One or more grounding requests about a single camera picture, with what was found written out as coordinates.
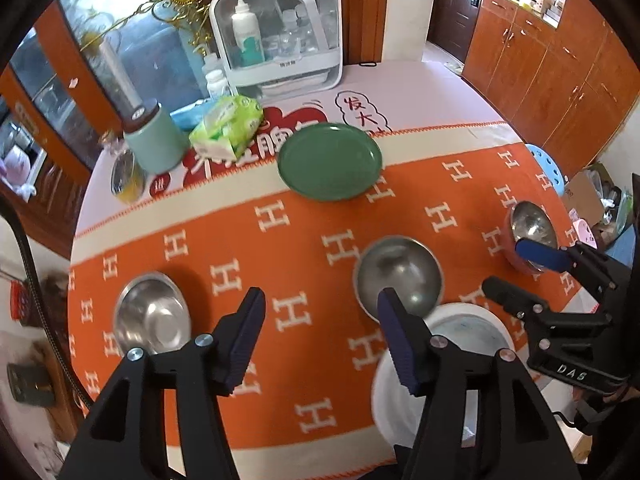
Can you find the plain white plate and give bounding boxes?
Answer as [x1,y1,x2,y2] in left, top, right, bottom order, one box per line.
[371,301,516,448]

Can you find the pink white kitchen appliance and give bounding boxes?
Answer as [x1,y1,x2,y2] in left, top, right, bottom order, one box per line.
[0,145,38,196]

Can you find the small steel bowl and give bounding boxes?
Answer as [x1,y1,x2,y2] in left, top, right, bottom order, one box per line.
[112,272,193,358]

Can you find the red basket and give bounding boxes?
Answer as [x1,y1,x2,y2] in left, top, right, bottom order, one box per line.
[10,280,31,321]

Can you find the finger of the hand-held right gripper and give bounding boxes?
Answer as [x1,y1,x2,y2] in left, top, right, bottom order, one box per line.
[515,240,618,313]
[482,276,613,328]

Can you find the white clear storage box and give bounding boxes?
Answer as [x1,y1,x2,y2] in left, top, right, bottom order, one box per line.
[210,0,343,102]

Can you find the white bottle with green label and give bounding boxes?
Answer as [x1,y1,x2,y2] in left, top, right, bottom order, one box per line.
[231,0,266,68]

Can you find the glass jar with yellow contents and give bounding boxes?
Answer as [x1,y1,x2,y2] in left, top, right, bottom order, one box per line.
[110,147,148,204]

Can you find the wood framed glass sliding door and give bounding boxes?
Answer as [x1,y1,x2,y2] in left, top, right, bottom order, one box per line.
[0,0,391,261]

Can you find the dark wooden door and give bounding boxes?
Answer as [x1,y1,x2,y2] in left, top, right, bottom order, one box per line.
[427,0,488,63]

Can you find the printed pink table cover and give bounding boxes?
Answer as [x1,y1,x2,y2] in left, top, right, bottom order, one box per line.
[70,57,601,480]

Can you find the mint green canister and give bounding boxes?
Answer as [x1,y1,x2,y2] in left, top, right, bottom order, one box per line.
[122,101,190,172]

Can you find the cardboard box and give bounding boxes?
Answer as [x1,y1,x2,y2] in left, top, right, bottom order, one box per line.
[562,162,631,231]

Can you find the green plate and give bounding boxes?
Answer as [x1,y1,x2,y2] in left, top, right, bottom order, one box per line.
[277,122,383,202]

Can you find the blue plastic stool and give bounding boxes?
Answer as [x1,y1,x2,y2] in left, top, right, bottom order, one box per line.
[525,143,568,196]

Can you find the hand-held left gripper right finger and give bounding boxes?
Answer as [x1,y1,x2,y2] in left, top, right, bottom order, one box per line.
[376,287,571,480]

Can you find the white plate with blue pattern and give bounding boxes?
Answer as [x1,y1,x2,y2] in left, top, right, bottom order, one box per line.
[430,310,506,356]

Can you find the blue packet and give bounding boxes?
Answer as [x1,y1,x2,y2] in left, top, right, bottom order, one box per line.
[170,101,216,131]

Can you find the pink steel bowl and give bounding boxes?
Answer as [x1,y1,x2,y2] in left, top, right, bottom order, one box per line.
[502,201,560,275]

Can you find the orange patterned tablecloth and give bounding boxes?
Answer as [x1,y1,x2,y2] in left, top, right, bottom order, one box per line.
[65,120,601,466]

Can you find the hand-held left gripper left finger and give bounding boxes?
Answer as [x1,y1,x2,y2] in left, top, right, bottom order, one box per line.
[59,287,267,480]

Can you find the green tissue pack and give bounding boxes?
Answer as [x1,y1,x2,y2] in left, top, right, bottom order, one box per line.
[189,95,265,158]

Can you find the black cable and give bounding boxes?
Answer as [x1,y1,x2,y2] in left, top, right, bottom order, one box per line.
[0,205,96,411]

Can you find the clear plastic bottle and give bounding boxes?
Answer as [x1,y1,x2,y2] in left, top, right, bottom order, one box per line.
[277,10,306,58]

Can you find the wooden wall cabinet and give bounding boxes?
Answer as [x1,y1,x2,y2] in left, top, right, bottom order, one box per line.
[462,0,640,176]

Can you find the pink plastic stool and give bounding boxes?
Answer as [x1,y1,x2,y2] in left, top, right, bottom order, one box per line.
[570,217,598,248]

